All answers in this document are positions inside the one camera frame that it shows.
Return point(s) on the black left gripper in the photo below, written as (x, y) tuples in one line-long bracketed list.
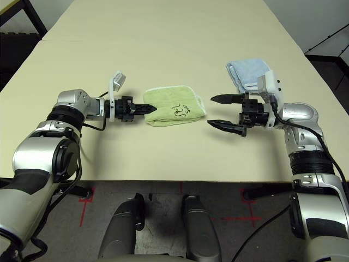
[(124, 109)]

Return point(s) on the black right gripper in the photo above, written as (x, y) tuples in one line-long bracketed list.
[(253, 112)]

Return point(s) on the green towel with white trim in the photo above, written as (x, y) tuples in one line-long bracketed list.
[(174, 107)]

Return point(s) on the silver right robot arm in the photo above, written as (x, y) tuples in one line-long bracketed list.
[(313, 163)]

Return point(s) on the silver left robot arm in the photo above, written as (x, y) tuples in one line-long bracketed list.
[(54, 152)]

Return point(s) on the folded light blue towel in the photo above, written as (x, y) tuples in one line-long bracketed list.
[(245, 72)]

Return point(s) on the short red floor tape strip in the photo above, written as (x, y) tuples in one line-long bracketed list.
[(180, 187)]

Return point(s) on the red floor tape mark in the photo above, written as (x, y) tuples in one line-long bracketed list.
[(252, 218), (83, 214)]

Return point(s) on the black side cabinet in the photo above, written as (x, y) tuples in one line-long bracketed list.
[(332, 71)]

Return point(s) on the black tripod stand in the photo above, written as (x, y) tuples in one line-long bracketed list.
[(327, 36)]

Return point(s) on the black foam floor mat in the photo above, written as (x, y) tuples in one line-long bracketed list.
[(16, 57)]

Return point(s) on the black-framed side table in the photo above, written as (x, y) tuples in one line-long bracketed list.
[(35, 16)]

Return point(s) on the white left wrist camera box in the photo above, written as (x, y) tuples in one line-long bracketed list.
[(115, 84)]

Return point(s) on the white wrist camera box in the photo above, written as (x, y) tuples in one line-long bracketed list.
[(272, 87), (115, 84)]

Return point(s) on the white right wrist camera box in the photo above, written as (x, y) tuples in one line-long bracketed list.
[(272, 87)]

